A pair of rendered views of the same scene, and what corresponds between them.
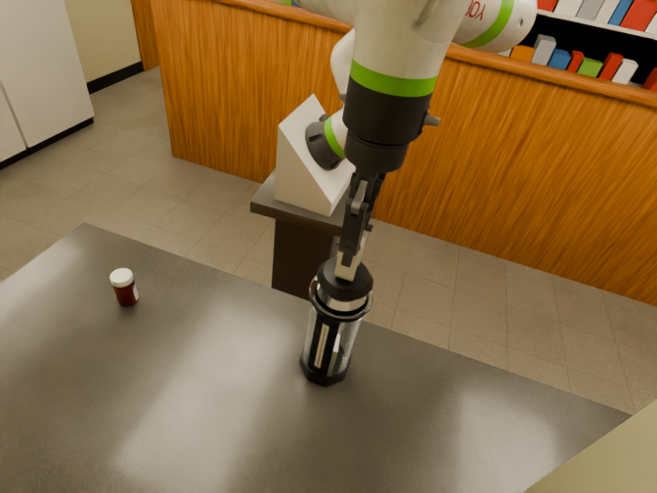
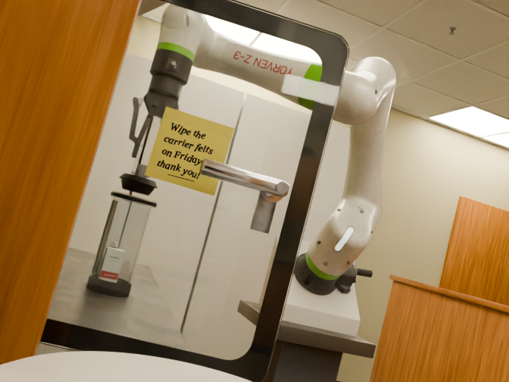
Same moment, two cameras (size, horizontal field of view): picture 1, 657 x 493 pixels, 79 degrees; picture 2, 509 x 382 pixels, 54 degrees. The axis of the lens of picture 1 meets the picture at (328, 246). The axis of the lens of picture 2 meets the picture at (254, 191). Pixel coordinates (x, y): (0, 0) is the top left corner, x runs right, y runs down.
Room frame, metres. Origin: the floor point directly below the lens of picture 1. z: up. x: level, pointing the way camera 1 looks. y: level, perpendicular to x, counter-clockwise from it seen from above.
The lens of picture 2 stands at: (0.17, -1.20, 1.15)
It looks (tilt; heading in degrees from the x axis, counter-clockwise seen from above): 5 degrees up; 64
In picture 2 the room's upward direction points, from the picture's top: 15 degrees clockwise
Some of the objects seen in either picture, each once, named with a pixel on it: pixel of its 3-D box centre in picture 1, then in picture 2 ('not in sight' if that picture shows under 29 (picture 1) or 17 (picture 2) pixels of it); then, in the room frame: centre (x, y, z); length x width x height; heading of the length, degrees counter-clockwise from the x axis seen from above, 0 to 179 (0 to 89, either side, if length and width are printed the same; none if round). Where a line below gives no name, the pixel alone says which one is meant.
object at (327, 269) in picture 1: (346, 273); not in sight; (0.44, -0.04, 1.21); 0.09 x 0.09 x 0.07
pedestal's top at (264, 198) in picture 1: (315, 192); (301, 327); (1.07, 0.07, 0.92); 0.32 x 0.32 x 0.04; 82
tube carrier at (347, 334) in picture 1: (332, 329); not in sight; (0.44, -0.04, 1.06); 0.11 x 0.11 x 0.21
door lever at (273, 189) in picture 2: not in sight; (245, 180); (0.38, -0.74, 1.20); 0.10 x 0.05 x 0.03; 161
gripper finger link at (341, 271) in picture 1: (347, 261); not in sight; (0.43, -0.03, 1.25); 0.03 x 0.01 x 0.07; 79
